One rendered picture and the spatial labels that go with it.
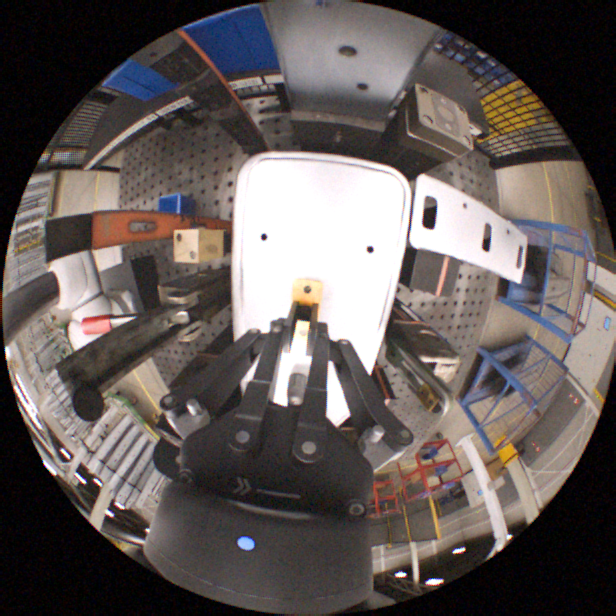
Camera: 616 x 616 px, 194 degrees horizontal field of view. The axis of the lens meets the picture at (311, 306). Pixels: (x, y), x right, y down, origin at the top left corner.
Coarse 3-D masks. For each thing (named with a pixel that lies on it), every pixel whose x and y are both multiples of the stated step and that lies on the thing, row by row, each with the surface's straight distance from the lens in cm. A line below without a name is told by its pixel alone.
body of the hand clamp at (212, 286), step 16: (208, 272) 32; (224, 272) 32; (160, 288) 26; (176, 288) 24; (192, 288) 23; (208, 288) 25; (224, 288) 29; (208, 304) 26; (224, 304) 30; (208, 320) 27
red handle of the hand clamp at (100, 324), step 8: (144, 312) 24; (184, 312) 22; (88, 320) 28; (96, 320) 27; (104, 320) 26; (112, 320) 26; (120, 320) 25; (128, 320) 25; (168, 320) 23; (176, 320) 23; (184, 320) 23; (88, 328) 28; (96, 328) 27; (104, 328) 26; (112, 328) 26
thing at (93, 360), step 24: (168, 312) 20; (120, 336) 18; (144, 336) 20; (168, 336) 21; (72, 360) 18; (96, 360) 19; (120, 360) 20; (144, 360) 20; (72, 384) 17; (96, 384) 19; (96, 408) 16
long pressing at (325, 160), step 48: (240, 192) 24; (288, 192) 23; (336, 192) 23; (384, 192) 24; (240, 240) 24; (288, 240) 22; (336, 240) 22; (384, 240) 23; (240, 288) 25; (288, 288) 23; (336, 288) 23; (384, 288) 24; (240, 336) 28; (336, 336) 25; (240, 384) 35; (336, 384) 31
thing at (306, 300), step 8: (296, 280) 22; (304, 280) 22; (312, 280) 22; (296, 288) 22; (312, 288) 22; (320, 288) 22; (296, 296) 22; (304, 296) 22; (312, 296) 22; (320, 296) 22; (304, 304) 22; (312, 304) 22; (320, 304) 22; (304, 320) 22; (296, 328) 24; (304, 328) 24; (296, 336) 24; (304, 336) 24
